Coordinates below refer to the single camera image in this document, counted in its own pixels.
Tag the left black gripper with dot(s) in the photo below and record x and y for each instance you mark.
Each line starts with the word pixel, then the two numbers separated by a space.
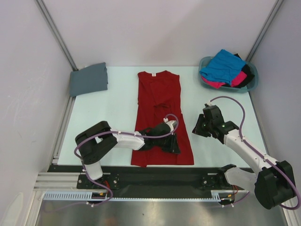
pixel 173 147

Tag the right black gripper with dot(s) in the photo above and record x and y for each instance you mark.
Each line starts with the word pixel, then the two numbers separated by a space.
pixel 197 130

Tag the red t shirt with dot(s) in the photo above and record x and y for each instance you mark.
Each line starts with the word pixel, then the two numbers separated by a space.
pixel 159 94

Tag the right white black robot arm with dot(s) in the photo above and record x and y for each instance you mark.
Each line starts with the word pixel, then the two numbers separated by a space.
pixel 272 182

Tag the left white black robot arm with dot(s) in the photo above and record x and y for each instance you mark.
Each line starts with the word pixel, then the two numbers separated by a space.
pixel 94 143

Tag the pink t shirt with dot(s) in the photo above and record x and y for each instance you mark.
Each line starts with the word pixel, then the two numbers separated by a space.
pixel 236 81

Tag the blue t shirt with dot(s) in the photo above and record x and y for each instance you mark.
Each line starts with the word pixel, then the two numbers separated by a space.
pixel 223 67

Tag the teal plastic basket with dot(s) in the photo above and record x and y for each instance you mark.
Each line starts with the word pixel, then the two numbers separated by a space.
pixel 249 87

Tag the black t shirt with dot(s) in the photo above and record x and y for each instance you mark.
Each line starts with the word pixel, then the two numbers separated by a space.
pixel 246 69

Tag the folded grey t shirt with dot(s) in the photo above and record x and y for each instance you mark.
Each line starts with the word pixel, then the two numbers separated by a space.
pixel 87 80

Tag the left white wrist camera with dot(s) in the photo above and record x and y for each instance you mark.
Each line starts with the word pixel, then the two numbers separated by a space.
pixel 171 123

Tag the right white cable duct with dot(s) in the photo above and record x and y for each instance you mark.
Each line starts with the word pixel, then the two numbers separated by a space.
pixel 224 195

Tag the white cable duct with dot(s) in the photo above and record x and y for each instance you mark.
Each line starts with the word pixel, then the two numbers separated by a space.
pixel 74 196
pixel 224 195

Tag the left white cable duct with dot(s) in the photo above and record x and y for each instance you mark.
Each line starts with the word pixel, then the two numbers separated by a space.
pixel 74 196

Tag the right aluminium corner post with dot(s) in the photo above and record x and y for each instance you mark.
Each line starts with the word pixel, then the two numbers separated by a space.
pixel 264 30

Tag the aluminium corner post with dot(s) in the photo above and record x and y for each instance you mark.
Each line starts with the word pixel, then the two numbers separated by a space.
pixel 264 30
pixel 56 33

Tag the aluminium front rail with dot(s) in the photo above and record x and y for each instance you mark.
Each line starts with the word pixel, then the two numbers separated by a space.
pixel 52 181

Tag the left aluminium corner post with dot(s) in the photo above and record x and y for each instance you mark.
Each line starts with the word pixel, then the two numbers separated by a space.
pixel 56 33

